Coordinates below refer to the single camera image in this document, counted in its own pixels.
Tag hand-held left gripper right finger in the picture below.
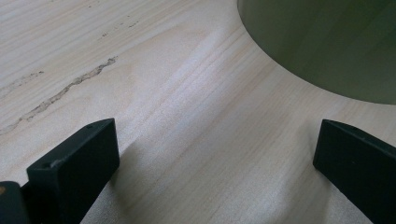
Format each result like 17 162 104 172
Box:
312 119 396 224

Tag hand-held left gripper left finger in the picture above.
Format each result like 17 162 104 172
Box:
26 118 121 224

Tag green plastic bin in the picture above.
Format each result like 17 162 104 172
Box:
236 0 396 105

